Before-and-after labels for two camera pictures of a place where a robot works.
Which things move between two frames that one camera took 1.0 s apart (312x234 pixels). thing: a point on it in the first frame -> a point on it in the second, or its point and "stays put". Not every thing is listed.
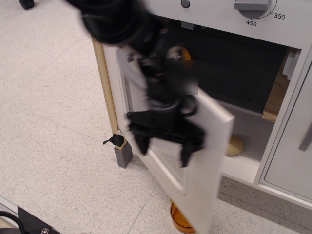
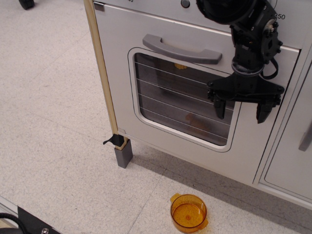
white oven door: x=197 y=188 -> x=159 y=70
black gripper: x=167 y=118 -> x=254 y=89
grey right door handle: x=306 y=139 stays put
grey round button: x=185 y=3 stays put
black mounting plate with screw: x=31 y=224 stays put
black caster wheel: x=27 y=4 stays put
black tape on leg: x=117 y=140 stays put
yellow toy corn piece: x=186 y=56 -> x=179 y=66
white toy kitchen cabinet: x=255 y=62 stays put
